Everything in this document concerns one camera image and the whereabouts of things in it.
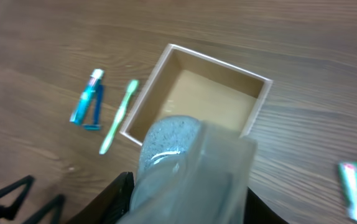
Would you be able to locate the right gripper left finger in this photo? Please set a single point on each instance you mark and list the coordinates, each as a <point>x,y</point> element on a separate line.
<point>110,205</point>

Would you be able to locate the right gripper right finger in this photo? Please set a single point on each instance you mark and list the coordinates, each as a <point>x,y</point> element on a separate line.
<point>257,212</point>

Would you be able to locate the clear bottle dark liquid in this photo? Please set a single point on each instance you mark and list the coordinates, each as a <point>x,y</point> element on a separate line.
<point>191,171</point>

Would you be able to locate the teal toothpaste tube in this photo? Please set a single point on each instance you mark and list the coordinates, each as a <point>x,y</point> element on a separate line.
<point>87,96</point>

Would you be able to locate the blue disposable razor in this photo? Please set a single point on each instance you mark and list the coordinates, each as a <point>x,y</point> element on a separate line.
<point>95,126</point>

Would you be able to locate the green white toothbrush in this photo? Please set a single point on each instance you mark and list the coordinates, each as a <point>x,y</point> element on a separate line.
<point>120,114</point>

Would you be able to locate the white cardboard box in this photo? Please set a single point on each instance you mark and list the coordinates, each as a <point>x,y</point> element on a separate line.
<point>186,82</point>

